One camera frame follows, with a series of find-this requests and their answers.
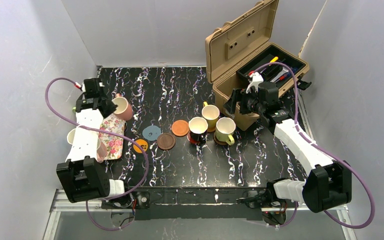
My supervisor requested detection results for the orange wooden coaster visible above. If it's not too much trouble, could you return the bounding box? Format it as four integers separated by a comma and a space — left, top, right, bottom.
171, 119, 190, 137

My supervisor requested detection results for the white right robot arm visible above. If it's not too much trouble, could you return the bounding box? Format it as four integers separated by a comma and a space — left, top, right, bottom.
223, 82, 352, 213

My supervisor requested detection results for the orange smiley coaster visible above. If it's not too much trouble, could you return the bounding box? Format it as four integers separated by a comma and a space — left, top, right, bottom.
133, 138, 149, 154

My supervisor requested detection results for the floral tray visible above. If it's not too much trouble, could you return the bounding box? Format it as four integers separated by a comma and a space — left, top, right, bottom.
97, 114, 126, 163

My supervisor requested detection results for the dark brown coaster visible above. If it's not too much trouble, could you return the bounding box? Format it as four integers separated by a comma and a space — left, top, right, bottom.
157, 133, 176, 150

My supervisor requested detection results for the red coaster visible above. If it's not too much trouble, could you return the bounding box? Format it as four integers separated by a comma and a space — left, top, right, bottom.
187, 132, 200, 145

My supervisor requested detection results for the black toolbox tray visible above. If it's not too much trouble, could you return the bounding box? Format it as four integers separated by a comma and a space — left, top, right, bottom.
236, 43, 310, 97

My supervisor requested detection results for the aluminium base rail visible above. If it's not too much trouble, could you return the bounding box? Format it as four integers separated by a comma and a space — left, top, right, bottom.
43, 187, 356, 240

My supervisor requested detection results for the silver wrench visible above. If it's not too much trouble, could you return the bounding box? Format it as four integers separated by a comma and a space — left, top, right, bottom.
271, 67, 290, 83

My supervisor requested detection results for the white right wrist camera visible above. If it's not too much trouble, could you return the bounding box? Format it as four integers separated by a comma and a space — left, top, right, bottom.
245, 71, 264, 94

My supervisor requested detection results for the dark walnut coaster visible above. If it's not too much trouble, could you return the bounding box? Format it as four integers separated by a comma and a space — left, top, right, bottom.
213, 132, 228, 146

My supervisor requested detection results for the red blue screwdriver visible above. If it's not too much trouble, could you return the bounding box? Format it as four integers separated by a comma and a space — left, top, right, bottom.
278, 67, 298, 81

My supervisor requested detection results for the yellow handled screwdriver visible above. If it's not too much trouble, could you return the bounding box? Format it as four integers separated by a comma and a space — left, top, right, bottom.
270, 56, 279, 63

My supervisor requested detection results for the tan plastic toolbox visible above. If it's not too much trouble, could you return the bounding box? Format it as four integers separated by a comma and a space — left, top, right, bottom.
205, 0, 310, 131

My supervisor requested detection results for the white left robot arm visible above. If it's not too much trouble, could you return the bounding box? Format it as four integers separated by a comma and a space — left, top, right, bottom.
56, 78, 125, 203

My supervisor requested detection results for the olive mug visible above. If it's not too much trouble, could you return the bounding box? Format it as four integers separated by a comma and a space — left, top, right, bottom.
188, 116, 208, 144

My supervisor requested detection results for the peach mug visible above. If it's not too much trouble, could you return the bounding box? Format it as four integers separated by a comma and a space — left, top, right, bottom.
201, 101, 220, 132

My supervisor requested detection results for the pink mug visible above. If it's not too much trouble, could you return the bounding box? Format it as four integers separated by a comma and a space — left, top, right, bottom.
112, 93, 133, 121

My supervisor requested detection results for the blue mug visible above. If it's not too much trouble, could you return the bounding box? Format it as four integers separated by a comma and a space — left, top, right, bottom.
66, 128, 76, 145

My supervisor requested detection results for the yellow mug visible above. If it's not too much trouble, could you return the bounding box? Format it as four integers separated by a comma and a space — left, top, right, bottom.
215, 117, 237, 146

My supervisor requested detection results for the blue grey coaster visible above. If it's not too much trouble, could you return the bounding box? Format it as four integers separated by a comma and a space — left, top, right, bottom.
142, 125, 162, 142

